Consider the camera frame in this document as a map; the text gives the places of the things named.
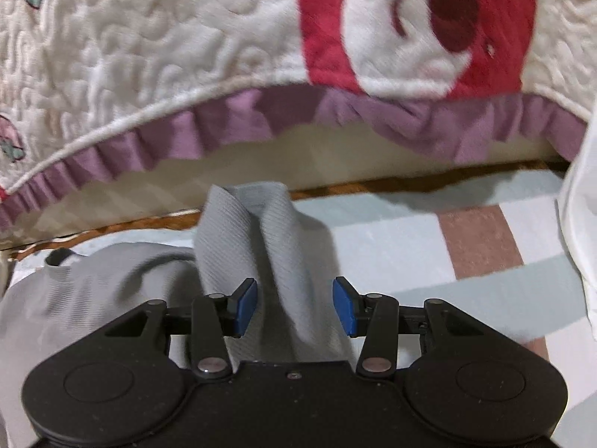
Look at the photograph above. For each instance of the checkered pastel blanket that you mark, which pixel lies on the checkered pastel blanket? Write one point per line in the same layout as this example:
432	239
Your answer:
396	252

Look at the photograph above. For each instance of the beige mattress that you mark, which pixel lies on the beige mattress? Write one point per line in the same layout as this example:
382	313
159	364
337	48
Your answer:
326	158

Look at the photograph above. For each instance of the white floral cloth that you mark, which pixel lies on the white floral cloth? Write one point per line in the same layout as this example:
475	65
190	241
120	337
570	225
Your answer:
583	219

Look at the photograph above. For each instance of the white quilted bedspread purple ruffle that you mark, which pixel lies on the white quilted bedspread purple ruffle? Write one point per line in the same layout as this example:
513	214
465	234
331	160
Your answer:
140	32

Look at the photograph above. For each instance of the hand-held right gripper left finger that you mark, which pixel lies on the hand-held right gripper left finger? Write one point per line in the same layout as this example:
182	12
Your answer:
246	308

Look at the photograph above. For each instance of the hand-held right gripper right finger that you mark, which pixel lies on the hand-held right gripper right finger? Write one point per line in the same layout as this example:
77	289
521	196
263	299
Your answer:
344	305

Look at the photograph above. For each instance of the grey knit shirt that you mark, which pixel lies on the grey knit shirt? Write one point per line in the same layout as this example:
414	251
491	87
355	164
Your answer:
261	242

